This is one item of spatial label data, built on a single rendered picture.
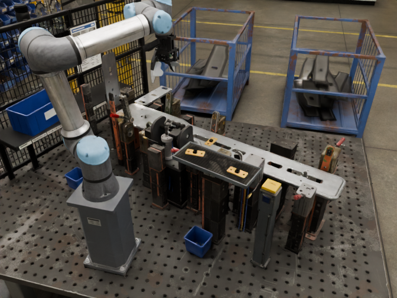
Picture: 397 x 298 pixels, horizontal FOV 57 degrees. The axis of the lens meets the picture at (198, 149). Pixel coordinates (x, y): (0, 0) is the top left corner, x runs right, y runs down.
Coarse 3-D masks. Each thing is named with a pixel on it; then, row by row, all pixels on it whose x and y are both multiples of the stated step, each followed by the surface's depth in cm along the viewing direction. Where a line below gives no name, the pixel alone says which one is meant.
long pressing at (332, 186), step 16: (144, 112) 228; (160, 112) 228; (144, 128) 212; (224, 144) 199; (240, 144) 199; (272, 160) 187; (288, 160) 187; (272, 176) 176; (288, 176) 177; (320, 176) 177; (336, 176) 177; (320, 192) 167; (336, 192) 167
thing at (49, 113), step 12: (36, 96) 214; (12, 108) 202; (24, 108) 209; (36, 108) 217; (48, 108) 204; (12, 120) 200; (24, 120) 195; (36, 120) 199; (48, 120) 207; (24, 132) 202; (36, 132) 201
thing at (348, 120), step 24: (360, 48) 428; (288, 72) 347; (312, 72) 392; (288, 96) 360; (312, 96) 399; (336, 96) 377; (360, 96) 343; (288, 120) 386; (312, 120) 384; (336, 120) 383; (360, 120) 356
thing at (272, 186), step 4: (268, 180) 149; (272, 180) 149; (264, 184) 147; (268, 184) 147; (272, 184) 147; (276, 184) 147; (280, 184) 147; (264, 188) 146; (268, 188) 145; (272, 188) 145; (276, 188) 145; (272, 192) 144
